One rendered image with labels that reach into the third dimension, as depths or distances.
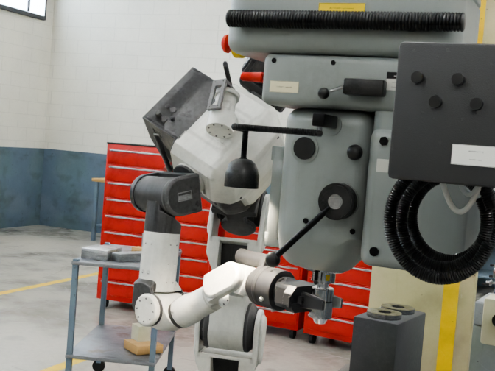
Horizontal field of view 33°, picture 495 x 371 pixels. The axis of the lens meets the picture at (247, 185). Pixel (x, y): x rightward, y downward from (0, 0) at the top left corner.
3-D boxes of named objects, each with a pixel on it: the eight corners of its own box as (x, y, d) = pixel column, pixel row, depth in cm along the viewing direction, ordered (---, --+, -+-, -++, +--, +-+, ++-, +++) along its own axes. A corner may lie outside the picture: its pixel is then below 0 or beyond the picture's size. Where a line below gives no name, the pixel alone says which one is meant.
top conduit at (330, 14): (224, 26, 159) (225, 7, 159) (233, 29, 163) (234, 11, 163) (462, 30, 141) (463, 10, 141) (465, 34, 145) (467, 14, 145)
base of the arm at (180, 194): (139, 224, 209) (122, 185, 205) (174, 199, 217) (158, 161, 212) (177, 230, 198) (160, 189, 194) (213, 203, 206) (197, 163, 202)
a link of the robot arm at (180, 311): (202, 312, 186) (146, 342, 196) (231, 311, 195) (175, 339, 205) (189, 269, 190) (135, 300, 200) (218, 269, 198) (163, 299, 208)
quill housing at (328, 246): (264, 266, 163) (278, 104, 162) (299, 256, 182) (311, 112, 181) (357, 280, 156) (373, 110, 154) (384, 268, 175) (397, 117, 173)
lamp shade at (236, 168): (226, 185, 177) (228, 156, 176) (260, 188, 176) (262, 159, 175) (221, 186, 169) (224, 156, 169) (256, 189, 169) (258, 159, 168)
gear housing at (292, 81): (258, 103, 161) (262, 51, 161) (300, 111, 184) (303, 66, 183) (430, 113, 148) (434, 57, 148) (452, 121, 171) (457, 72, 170)
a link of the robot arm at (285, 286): (292, 278, 167) (250, 268, 176) (287, 324, 168) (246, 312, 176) (331, 274, 176) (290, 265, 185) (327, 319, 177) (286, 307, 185)
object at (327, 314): (334, 320, 168) (336, 294, 168) (313, 319, 167) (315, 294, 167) (327, 315, 173) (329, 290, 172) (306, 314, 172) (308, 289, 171)
